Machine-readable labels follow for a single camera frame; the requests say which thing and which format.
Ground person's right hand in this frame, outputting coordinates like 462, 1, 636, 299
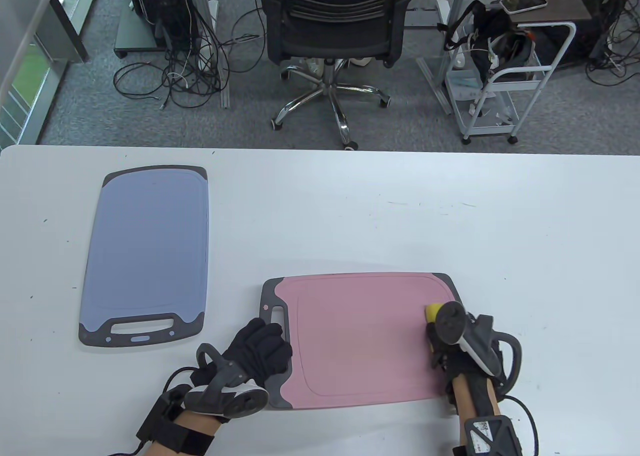
425, 318, 501, 406

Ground person's left hand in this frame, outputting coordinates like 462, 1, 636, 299
192, 318, 293, 391

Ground pink cutting board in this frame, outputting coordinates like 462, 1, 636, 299
260, 272, 468, 410

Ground blue cutting board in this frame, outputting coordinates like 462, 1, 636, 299
78, 165, 209, 347

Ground person's left forearm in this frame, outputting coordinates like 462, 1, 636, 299
145, 408, 223, 456

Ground person's right forearm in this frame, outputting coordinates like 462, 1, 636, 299
450, 373, 503, 426

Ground grey right hand controller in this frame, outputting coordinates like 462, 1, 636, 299
435, 301, 523, 394

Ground grey hand controller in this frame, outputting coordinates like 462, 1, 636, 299
184, 343, 271, 419
435, 301, 523, 394

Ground grey left hand controller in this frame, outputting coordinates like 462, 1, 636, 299
184, 343, 271, 419

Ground pale blue packet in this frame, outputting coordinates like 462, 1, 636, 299
446, 70, 483, 104

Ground white utility cart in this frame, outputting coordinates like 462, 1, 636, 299
444, 22, 577, 145

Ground black bag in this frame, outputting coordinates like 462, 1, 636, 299
437, 0, 538, 84

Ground black office chair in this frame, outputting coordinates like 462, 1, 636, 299
251, 0, 420, 151

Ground grey floor plate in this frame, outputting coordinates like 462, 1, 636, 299
402, 8, 441, 29

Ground grey stand base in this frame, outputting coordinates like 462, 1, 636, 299
114, 6, 161, 60

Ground black computer rack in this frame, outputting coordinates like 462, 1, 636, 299
123, 0, 201, 51

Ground white smartphone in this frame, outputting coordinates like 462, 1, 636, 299
500, 0, 548, 14

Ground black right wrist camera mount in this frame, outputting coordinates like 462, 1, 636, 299
452, 415, 523, 456

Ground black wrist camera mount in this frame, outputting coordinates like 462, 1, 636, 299
452, 415, 523, 456
136, 385, 216, 456

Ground black right glove cable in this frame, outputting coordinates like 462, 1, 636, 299
502, 396, 541, 456

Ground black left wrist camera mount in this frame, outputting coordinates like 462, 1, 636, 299
136, 385, 216, 456

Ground black floor cable bundle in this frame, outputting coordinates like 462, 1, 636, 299
113, 0, 266, 110

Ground grey window frame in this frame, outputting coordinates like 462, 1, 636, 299
0, 0, 103, 146

